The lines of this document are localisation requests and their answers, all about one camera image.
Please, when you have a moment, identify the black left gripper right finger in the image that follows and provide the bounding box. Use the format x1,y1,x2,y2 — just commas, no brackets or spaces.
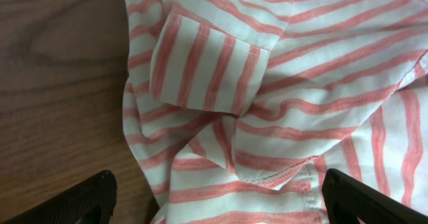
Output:
322,169,427,224

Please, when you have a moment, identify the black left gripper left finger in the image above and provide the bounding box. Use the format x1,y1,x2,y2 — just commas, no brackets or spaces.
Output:
3,170,118,224

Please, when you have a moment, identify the red white striped shirt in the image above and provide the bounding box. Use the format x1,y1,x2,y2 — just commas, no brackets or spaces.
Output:
122,0,427,223

